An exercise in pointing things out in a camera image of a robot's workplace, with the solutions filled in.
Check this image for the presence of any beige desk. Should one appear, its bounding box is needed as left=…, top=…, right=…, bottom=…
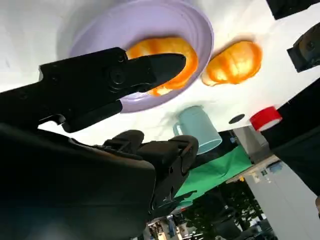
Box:
left=225, top=154, right=287, bottom=185

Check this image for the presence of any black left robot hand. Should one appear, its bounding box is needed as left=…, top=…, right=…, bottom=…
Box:
left=286, top=24, right=320, bottom=73

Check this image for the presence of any pale green mug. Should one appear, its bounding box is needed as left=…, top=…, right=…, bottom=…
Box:
left=172, top=105, right=223, bottom=155

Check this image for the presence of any lilac plate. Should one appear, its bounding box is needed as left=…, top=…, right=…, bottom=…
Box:
left=67, top=0, right=215, bottom=115

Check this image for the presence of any black fabric screen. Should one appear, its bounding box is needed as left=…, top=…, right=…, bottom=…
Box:
left=271, top=76, right=320, bottom=197

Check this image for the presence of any red tape roll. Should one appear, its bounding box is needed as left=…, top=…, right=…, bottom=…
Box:
left=249, top=106, right=283, bottom=132

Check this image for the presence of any white cabinet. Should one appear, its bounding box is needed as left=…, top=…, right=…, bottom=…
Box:
left=246, top=172, right=318, bottom=223

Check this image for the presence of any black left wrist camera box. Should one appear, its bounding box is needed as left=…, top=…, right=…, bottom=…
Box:
left=266, top=0, right=320, bottom=21

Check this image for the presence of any green cloth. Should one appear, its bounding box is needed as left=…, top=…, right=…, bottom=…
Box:
left=173, top=145, right=253, bottom=208

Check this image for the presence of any orange and white bread roll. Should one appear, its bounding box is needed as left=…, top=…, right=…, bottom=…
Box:
left=201, top=39, right=263, bottom=87
left=126, top=36, right=199, bottom=97

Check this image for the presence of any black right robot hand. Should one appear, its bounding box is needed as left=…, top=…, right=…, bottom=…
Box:
left=0, top=47, right=200, bottom=240

